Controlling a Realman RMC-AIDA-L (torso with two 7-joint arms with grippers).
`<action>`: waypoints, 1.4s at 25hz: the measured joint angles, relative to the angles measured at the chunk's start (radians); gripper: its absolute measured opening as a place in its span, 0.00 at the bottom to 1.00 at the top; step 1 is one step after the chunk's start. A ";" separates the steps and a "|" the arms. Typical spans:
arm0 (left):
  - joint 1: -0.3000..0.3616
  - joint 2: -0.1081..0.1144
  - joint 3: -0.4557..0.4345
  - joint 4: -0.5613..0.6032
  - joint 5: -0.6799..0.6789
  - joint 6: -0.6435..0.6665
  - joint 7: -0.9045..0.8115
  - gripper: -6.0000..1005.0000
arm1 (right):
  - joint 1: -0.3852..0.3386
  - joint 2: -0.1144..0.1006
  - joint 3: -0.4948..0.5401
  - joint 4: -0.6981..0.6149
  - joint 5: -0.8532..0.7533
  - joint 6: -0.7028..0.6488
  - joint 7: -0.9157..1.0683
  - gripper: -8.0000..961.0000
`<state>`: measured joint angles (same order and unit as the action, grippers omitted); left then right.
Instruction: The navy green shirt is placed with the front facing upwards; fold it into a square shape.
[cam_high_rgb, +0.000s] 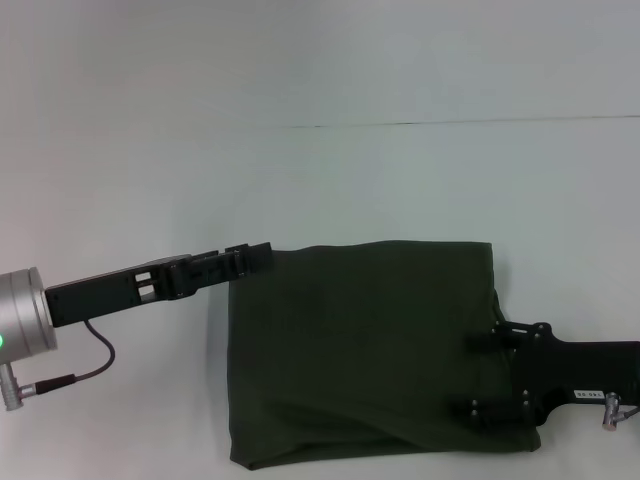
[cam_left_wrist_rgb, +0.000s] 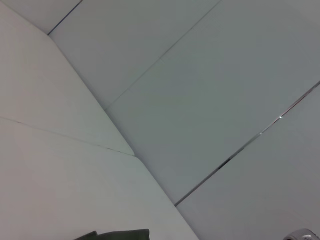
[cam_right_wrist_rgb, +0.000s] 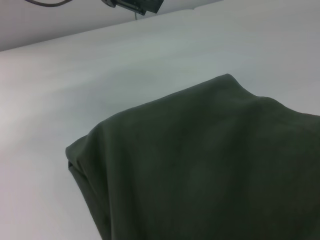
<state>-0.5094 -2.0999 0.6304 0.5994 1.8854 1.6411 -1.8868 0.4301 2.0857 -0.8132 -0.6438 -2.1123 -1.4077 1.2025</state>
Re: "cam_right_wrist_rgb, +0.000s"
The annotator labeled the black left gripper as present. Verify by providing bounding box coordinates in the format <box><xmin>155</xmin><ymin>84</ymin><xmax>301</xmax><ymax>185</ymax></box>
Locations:
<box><xmin>100</xmin><ymin>0</ymin><xmax>165</xmax><ymax>17</ymax></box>

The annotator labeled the dark green FREE t-shirt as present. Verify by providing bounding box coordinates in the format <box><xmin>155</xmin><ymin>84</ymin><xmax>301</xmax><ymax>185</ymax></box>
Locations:
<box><xmin>65</xmin><ymin>73</ymin><xmax>320</xmax><ymax>240</ymax></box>

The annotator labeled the black cable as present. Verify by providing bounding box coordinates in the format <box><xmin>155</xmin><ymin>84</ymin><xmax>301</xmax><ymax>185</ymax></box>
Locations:
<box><xmin>24</xmin><ymin>0</ymin><xmax>69</xmax><ymax>7</ymax></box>

